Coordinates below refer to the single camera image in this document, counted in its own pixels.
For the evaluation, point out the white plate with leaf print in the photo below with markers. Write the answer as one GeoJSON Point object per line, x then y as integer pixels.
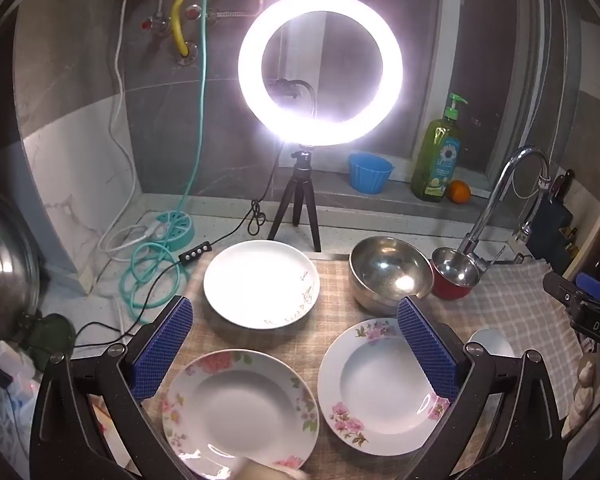
{"type": "Point", "coordinates": [260, 280]}

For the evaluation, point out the large steel bowl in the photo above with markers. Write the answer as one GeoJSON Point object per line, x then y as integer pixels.
{"type": "Point", "coordinates": [385, 265]}

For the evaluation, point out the white ceramic bowl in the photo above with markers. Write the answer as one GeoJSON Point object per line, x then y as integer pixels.
{"type": "Point", "coordinates": [490, 342]}

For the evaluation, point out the dark green cloth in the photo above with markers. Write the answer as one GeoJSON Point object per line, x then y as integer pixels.
{"type": "Point", "coordinates": [52, 340]}

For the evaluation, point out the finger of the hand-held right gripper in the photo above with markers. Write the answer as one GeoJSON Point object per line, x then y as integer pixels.
{"type": "Point", "coordinates": [587, 285]}

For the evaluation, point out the pink floral deep plate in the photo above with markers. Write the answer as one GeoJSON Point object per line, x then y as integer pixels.
{"type": "Point", "coordinates": [240, 410]}
{"type": "Point", "coordinates": [375, 390]}

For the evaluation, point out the round teal power strip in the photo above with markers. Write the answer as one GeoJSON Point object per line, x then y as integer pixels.
{"type": "Point", "coordinates": [175, 227]}

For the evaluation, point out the person's right hand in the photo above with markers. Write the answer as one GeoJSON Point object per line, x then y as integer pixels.
{"type": "Point", "coordinates": [587, 385]}

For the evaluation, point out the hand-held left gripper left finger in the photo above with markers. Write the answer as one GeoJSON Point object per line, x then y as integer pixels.
{"type": "Point", "coordinates": [162, 345]}

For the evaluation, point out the green dish soap bottle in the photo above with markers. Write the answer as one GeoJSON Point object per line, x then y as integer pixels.
{"type": "Point", "coordinates": [437, 160]}

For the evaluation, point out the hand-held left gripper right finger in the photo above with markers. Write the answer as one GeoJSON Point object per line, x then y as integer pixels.
{"type": "Point", "coordinates": [427, 350]}

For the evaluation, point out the clear plastic bag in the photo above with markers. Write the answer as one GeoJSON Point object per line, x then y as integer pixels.
{"type": "Point", "coordinates": [5, 375]}

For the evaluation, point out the blue plastic cup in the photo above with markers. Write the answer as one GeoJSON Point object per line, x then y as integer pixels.
{"type": "Point", "coordinates": [367, 172]}

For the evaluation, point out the steel pot lid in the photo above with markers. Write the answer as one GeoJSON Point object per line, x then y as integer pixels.
{"type": "Point", "coordinates": [5, 260]}

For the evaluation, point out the beige checked cloth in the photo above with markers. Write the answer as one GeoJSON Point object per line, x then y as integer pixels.
{"type": "Point", "coordinates": [330, 300]}

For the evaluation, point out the chrome faucet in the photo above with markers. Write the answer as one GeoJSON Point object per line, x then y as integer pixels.
{"type": "Point", "coordinates": [480, 230]}

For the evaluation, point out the small red steel bowl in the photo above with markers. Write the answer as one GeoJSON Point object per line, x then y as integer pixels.
{"type": "Point", "coordinates": [455, 272]}

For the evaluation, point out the orange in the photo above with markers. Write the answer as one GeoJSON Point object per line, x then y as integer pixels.
{"type": "Point", "coordinates": [459, 192]}

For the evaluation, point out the dark knife block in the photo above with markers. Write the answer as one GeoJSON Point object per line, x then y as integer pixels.
{"type": "Point", "coordinates": [550, 230]}

